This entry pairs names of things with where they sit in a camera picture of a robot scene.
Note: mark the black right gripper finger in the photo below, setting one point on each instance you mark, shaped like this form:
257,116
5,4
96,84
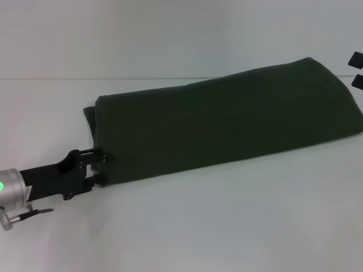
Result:
356,60
358,82

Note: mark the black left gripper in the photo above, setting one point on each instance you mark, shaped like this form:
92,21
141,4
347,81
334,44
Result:
54,178

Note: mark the dark green t-shirt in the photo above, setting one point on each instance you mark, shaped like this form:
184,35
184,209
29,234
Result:
221,124

